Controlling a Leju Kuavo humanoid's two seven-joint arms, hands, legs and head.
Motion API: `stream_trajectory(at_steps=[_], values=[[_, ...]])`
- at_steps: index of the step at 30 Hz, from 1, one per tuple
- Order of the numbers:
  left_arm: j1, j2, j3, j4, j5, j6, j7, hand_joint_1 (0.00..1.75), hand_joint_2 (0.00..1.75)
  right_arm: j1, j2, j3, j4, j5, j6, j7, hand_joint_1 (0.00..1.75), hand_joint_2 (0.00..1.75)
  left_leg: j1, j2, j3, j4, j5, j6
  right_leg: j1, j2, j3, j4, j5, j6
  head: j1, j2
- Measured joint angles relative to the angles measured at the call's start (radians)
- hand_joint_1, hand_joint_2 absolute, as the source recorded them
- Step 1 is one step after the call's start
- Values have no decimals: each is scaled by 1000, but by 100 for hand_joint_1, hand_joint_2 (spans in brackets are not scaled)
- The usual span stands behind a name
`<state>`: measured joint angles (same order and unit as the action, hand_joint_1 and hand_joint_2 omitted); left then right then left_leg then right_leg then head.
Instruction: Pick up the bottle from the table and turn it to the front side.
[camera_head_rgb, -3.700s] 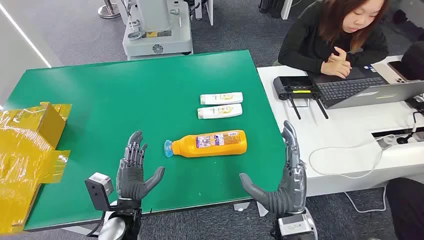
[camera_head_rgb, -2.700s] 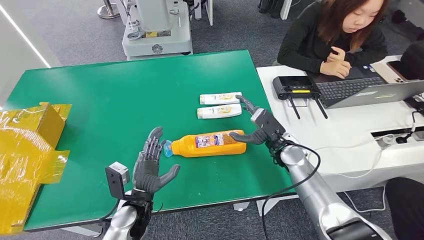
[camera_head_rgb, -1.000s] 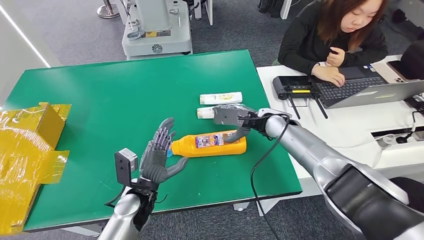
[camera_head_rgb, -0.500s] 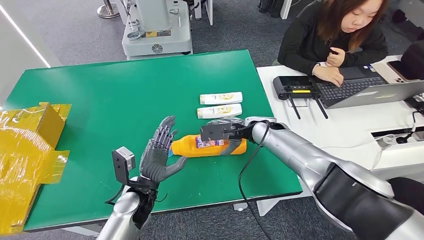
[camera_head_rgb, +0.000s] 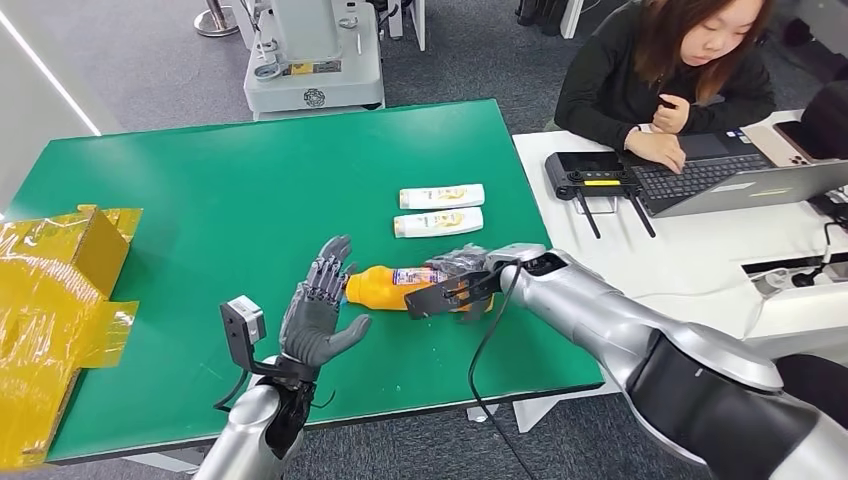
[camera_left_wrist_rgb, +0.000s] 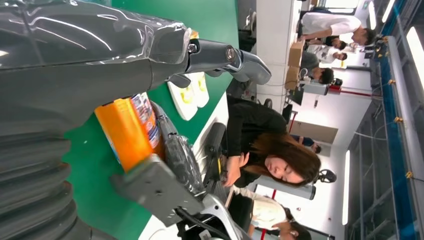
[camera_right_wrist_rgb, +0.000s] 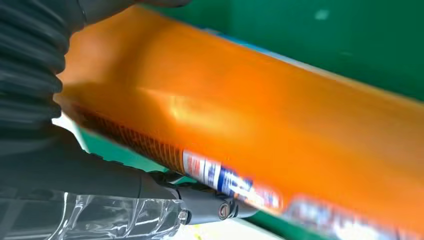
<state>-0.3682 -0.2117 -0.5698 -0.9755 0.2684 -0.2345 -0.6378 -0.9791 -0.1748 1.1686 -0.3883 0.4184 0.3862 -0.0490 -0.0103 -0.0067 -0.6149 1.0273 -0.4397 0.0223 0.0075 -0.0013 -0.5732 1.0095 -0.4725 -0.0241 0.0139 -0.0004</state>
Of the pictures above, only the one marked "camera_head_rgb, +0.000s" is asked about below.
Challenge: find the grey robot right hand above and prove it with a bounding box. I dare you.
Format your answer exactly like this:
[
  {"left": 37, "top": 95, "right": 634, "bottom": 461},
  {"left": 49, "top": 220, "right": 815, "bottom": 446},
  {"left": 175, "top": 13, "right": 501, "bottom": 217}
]
[{"left": 425, "top": 243, "right": 496, "bottom": 280}]

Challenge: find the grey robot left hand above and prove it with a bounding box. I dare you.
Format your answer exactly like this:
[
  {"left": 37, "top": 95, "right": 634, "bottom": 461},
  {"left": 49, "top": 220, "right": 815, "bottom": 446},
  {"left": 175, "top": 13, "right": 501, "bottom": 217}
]
[{"left": 278, "top": 235, "right": 373, "bottom": 370}]

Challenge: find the orange bottle with clear cap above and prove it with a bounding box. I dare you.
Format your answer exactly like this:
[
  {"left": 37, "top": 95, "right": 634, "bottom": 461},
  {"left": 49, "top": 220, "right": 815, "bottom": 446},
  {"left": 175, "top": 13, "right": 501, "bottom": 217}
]
[{"left": 343, "top": 264, "right": 496, "bottom": 315}]

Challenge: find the white shampoo bottle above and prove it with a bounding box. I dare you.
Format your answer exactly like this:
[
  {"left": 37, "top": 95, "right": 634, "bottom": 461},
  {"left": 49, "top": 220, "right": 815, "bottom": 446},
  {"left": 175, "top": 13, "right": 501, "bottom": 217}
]
[
  {"left": 393, "top": 206, "right": 485, "bottom": 239},
  {"left": 398, "top": 183, "right": 486, "bottom": 211}
]

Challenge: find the black remote controller with antennas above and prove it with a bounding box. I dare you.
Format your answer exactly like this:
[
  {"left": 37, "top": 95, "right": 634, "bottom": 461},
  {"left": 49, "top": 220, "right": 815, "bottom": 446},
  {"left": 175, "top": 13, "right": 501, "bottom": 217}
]
[{"left": 544, "top": 150, "right": 658, "bottom": 240}]

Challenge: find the person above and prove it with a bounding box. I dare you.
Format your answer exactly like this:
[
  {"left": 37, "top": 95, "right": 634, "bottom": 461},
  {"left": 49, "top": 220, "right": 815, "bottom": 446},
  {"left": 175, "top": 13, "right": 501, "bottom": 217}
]
[{"left": 553, "top": 0, "right": 778, "bottom": 175}]

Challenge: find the white desk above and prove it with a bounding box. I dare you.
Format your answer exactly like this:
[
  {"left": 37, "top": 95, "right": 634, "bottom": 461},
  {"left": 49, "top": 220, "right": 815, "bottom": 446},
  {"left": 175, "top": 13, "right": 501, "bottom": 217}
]
[{"left": 511, "top": 109, "right": 848, "bottom": 435}]

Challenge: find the white machine base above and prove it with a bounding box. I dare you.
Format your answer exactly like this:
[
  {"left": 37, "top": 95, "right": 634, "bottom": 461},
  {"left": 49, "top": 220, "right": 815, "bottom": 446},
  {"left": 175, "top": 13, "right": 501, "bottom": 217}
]
[{"left": 230, "top": 0, "right": 386, "bottom": 121}]

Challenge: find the yellow taped cardboard box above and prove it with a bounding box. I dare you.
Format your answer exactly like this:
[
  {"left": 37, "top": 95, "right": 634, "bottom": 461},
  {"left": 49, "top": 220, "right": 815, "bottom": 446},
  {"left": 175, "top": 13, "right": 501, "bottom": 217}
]
[{"left": 0, "top": 204, "right": 144, "bottom": 472}]

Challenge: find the grey laptop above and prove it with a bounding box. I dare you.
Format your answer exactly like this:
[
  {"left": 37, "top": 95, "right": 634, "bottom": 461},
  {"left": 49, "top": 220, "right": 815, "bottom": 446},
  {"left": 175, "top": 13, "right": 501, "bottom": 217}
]
[{"left": 625, "top": 130, "right": 848, "bottom": 219}]

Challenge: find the white power adapter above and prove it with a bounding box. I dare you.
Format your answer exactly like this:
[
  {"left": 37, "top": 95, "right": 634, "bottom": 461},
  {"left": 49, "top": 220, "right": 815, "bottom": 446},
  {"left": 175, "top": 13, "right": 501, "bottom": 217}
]
[{"left": 750, "top": 268, "right": 793, "bottom": 299}]

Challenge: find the metal stanchion base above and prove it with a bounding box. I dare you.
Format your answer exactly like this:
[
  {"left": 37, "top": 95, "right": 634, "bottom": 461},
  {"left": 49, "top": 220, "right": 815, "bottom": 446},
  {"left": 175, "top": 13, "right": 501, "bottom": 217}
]
[{"left": 193, "top": 0, "right": 240, "bottom": 38}]

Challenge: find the rose gold smartphone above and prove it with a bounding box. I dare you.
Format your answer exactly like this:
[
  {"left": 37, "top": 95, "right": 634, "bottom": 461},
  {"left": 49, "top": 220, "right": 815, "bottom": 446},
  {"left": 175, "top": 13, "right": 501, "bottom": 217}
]
[{"left": 741, "top": 121, "right": 816, "bottom": 168}]

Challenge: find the black seat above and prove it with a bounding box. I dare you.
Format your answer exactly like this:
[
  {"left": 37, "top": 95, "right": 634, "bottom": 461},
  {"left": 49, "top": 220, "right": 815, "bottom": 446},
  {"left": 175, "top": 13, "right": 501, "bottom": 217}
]
[{"left": 775, "top": 354, "right": 848, "bottom": 432}]

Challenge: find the black chair back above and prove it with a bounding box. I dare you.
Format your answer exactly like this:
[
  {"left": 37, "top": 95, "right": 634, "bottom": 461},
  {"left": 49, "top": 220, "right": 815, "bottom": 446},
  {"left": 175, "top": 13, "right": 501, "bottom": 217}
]
[{"left": 800, "top": 80, "right": 848, "bottom": 162}]

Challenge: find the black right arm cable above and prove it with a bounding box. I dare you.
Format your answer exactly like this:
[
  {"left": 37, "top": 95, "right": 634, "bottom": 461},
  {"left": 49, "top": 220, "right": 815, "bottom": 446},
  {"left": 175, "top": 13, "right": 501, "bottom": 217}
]
[{"left": 466, "top": 261, "right": 535, "bottom": 480}]

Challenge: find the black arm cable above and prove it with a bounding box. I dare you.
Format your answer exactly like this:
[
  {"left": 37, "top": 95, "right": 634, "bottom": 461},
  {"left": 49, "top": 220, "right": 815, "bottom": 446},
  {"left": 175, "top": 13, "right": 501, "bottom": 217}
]
[
  {"left": 466, "top": 261, "right": 535, "bottom": 480},
  {"left": 212, "top": 369, "right": 250, "bottom": 414}
]

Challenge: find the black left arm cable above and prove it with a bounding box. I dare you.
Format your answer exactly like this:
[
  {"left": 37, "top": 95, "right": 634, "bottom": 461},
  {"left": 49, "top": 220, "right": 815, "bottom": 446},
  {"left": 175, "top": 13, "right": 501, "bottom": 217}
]
[{"left": 212, "top": 369, "right": 250, "bottom": 414}]

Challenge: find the black plug with cable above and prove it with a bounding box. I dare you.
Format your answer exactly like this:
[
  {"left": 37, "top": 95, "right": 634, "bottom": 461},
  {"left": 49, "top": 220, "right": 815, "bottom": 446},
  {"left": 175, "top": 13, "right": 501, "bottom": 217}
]
[{"left": 790, "top": 221, "right": 848, "bottom": 290}]

